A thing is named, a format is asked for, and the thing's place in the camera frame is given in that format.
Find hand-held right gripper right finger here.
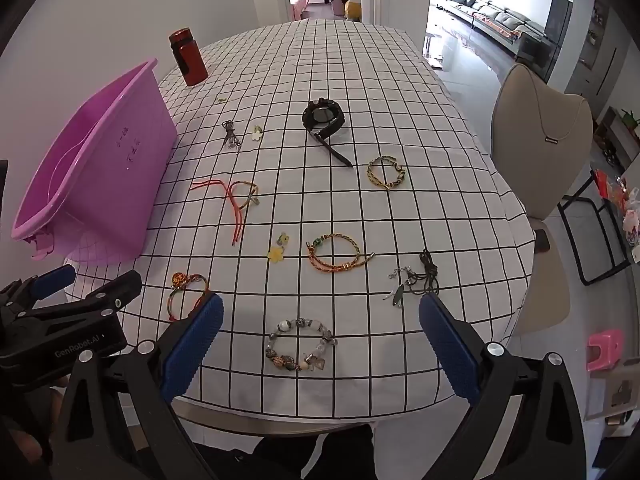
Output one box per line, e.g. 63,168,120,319
419,292,588,480

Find person's dark trousers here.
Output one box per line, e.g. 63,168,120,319
192,422,377,480

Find pink plastic stool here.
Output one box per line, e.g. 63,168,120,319
586,330,626,373

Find red bracelet with gold charm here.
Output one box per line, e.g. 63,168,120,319
167,271,210,322

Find pink plastic bin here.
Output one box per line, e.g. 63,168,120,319
11,58,178,264

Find black wristwatch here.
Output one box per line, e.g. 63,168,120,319
302,98,355,168

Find beige chair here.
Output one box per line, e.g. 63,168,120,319
490,63,594,338

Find gold bead bracelet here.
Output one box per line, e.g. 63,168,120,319
366,155,406,191

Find dark tall cabinet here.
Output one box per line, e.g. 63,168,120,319
544,0,574,83

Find yellow flower charm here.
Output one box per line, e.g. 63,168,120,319
268,231,292,263

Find dark cord key charm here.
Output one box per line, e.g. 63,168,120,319
222,120,244,152

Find red bottle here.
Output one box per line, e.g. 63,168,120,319
168,28,209,87

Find black cord silver pendant necklace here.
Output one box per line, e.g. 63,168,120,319
383,248,441,308

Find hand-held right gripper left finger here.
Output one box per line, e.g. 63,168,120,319
50,292,224,480

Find red cord bracelet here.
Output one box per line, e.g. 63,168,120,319
190,177,261,247

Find grey sofa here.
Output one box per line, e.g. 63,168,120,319
442,0,546,56

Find white checkered tablecloth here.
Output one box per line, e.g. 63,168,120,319
62,18,531,421

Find beaded stone bracelet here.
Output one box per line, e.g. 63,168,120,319
265,317,339,374

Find black metal frame rack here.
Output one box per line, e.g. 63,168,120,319
557,195,632,287

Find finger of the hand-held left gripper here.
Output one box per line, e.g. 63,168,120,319
22,270,143,328
0,265,77,321

